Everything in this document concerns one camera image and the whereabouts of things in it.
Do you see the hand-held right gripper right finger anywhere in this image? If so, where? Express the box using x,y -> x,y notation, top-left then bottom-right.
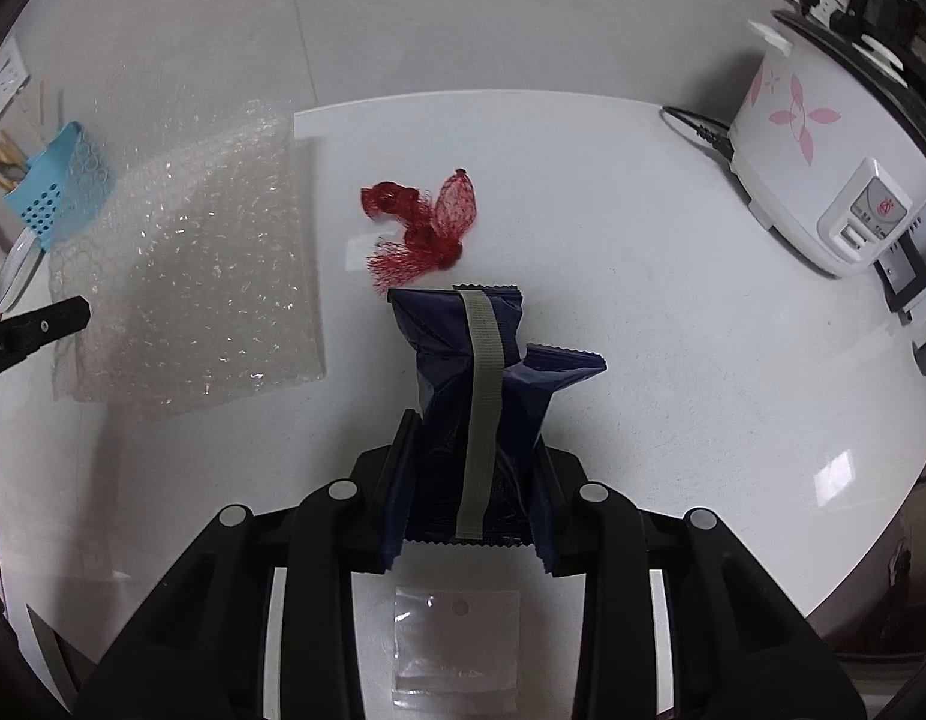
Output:
530,435 -> 865,720

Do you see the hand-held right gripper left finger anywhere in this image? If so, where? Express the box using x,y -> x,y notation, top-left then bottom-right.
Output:
73,409 -> 423,720

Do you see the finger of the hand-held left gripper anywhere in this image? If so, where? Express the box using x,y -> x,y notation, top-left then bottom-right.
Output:
0,296 -> 91,385

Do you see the dark blue snack wrapper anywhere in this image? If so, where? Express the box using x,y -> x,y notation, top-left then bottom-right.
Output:
388,283 -> 608,547

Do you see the clear bubble wrap sheet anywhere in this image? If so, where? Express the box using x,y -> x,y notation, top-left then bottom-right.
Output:
47,97 -> 327,413

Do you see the striped ceramic plate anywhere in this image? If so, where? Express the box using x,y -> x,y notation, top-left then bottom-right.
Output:
0,232 -> 46,310

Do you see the blue plastic utensil holder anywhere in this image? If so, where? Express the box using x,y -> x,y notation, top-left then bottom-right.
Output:
2,121 -> 123,252

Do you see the small clear plastic bag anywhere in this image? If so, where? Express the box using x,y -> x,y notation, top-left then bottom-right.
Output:
392,589 -> 522,712

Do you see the red mesh net bag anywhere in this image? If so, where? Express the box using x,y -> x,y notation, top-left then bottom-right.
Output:
360,169 -> 479,297

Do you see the white floral rice cooker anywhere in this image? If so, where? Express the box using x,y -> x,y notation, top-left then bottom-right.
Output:
725,11 -> 926,278

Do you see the white wall socket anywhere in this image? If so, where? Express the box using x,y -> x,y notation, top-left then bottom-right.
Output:
0,41 -> 29,132

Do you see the black power cord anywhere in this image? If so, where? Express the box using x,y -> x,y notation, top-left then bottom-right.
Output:
662,105 -> 738,160

